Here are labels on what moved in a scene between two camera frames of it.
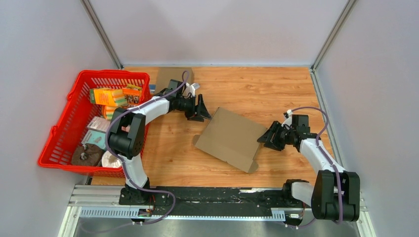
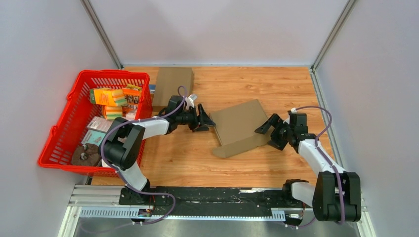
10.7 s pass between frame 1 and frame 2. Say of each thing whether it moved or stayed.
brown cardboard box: moved
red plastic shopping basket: stayed
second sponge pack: stayed
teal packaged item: stayed
